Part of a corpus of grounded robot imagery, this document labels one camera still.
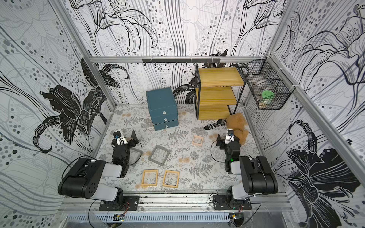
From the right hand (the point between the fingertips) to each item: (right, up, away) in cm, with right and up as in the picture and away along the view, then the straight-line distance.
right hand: (228, 133), depth 91 cm
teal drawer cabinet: (-45, +23, +2) cm, 51 cm away
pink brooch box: (-20, -6, +7) cm, 22 cm away
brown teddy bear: (+7, +7, +4) cm, 11 cm away
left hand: (-64, 0, -2) cm, 64 cm away
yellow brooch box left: (-53, -22, -8) cm, 58 cm away
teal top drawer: (-42, +14, -1) cm, 44 cm away
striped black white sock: (-2, +6, +14) cm, 16 cm away
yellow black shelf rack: (-6, +32, +13) cm, 35 cm away
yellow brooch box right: (-33, -26, -11) cm, 43 cm away
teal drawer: (-43, +9, +4) cm, 44 cm away
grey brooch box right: (-50, -12, +2) cm, 51 cm away
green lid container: (+18, +22, -13) cm, 32 cm away
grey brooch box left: (-61, -15, -1) cm, 63 cm away
